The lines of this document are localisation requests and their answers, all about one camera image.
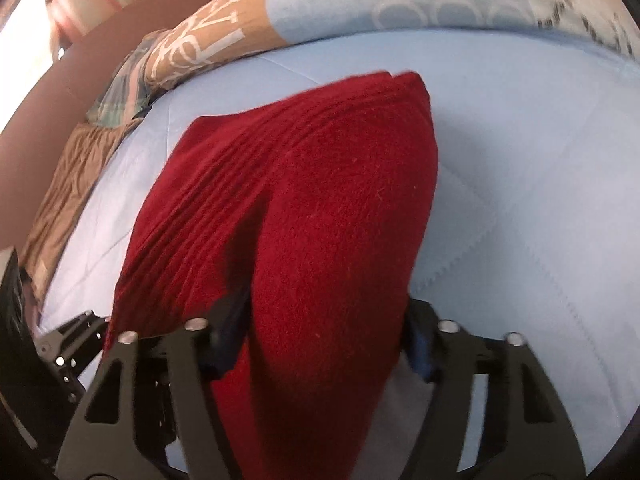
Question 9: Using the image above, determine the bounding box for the patterned orange blue pillow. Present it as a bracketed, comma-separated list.
[145, 0, 640, 103]

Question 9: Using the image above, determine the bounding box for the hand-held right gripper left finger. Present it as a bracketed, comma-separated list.
[55, 292, 251, 480]

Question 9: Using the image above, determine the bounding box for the red knit sweater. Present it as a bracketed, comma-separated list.
[104, 71, 440, 480]

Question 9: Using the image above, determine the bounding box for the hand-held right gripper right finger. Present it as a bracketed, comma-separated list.
[400, 300, 586, 480]

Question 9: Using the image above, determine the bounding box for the light blue quilt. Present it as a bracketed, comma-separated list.
[37, 30, 640, 480]

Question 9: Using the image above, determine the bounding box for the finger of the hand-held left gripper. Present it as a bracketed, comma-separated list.
[34, 310, 111, 403]

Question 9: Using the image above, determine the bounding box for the brown bed sheet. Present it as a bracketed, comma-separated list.
[20, 117, 143, 306]

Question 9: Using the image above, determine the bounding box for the plaid pillow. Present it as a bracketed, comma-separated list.
[86, 30, 173, 128]

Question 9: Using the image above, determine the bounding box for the bright window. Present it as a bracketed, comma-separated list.
[0, 0, 63, 128]

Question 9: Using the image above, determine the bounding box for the brown headboard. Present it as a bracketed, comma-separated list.
[0, 0, 216, 251]

